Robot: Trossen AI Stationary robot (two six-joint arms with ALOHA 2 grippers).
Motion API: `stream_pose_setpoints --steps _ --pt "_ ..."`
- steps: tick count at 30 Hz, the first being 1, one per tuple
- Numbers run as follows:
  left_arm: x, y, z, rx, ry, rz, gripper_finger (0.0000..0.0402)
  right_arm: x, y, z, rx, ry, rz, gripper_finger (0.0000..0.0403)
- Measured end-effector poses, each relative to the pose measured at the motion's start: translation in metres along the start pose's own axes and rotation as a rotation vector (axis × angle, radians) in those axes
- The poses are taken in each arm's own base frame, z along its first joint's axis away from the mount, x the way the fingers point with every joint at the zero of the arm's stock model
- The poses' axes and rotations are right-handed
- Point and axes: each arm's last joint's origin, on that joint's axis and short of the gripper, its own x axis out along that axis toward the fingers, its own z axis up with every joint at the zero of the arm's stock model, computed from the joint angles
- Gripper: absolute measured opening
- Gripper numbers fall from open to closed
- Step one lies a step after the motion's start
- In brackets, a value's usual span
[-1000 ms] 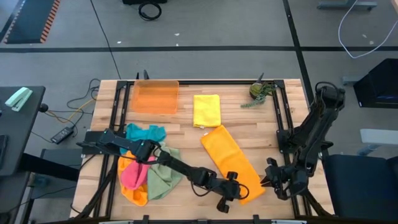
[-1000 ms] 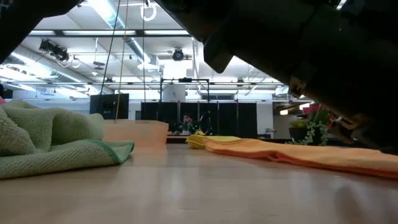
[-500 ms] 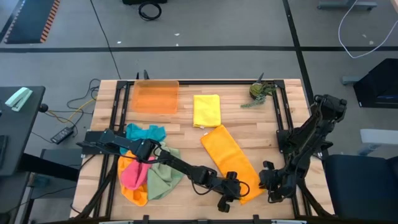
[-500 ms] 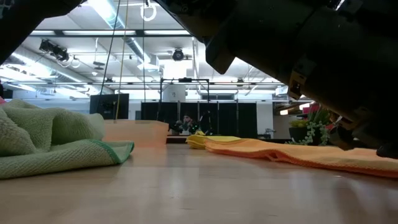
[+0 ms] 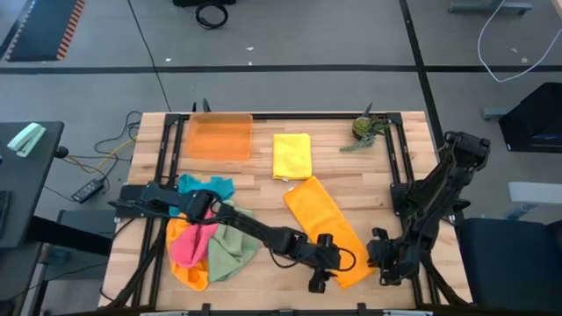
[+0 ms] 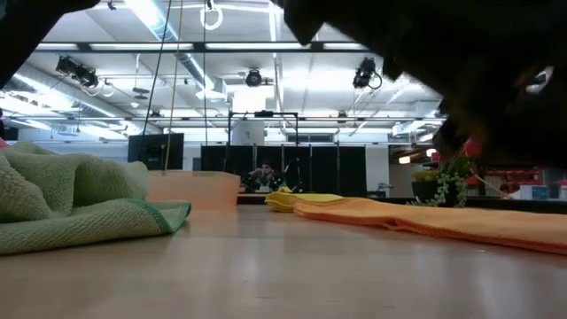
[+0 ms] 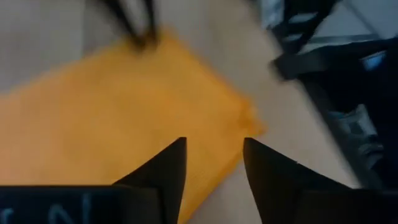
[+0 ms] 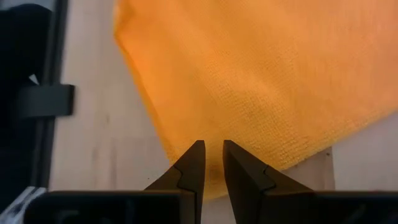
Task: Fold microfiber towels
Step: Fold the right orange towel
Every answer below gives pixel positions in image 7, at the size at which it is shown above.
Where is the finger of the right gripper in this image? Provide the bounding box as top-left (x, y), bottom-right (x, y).
top-left (143, 0), bottom-right (160, 46)
top-left (98, 0), bottom-right (147, 52)

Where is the orange microfiber towel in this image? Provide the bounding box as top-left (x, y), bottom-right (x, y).
top-left (0, 29), bottom-right (265, 224)

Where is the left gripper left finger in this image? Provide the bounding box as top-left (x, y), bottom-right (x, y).
top-left (0, 136), bottom-right (187, 224)

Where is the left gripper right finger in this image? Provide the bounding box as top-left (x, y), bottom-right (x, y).
top-left (243, 137), bottom-right (398, 224)

